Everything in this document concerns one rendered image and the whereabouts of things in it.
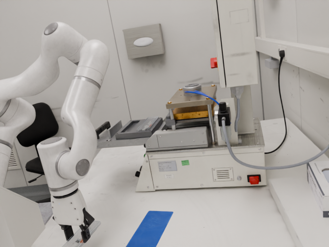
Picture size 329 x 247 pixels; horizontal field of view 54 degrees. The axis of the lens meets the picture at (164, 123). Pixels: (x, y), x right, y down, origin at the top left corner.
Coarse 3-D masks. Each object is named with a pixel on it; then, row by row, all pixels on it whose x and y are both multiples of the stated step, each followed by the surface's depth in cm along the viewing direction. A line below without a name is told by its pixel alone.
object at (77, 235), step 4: (84, 224) 107; (92, 224) 106; (96, 224) 106; (80, 228) 105; (92, 228) 104; (76, 232) 103; (80, 232) 103; (72, 236) 102; (76, 236) 101; (80, 236) 101; (68, 240) 100; (72, 240) 100; (76, 240) 99; (80, 240) 99; (64, 244) 98; (68, 244) 98; (72, 244) 98; (76, 244) 97
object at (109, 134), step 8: (120, 120) 153; (112, 128) 143; (120, 128) 152; (160, 128) 143; (104, 136) 145; (112, 136) 142; (104, 144) 138; (112, 144) 138; (120, 144) 137; (128, 144) 136; (136, 144) 135
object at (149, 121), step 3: (150, 117) 151; (153, 117) 150; (156, 117) 149; (147, 120) 147; (150, 120) 146; (153, 120) 145; (144, 123) 142; (147, 123) 141; (150, 123) 140; (141, 126) 138; (144, 126) 137; (147, 126) 137
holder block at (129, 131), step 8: (136, 120) 154; (144, 120) 151; (160, 120) 147; (128, 128) 147; (136, 128) 140; (152, 128) 136; (120, 136) 137; (128, 136) 136; (136, 136) 135; (144, 136) 134
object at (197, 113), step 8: (216, 104) 144; (176, 112) 130; (184, 112) 128; (192, 112) 126; (200, 112) 125; (176, 120) 129; (184, 120) 128; (192, 120) 127; (200, 120) 126; (208, 120) 126
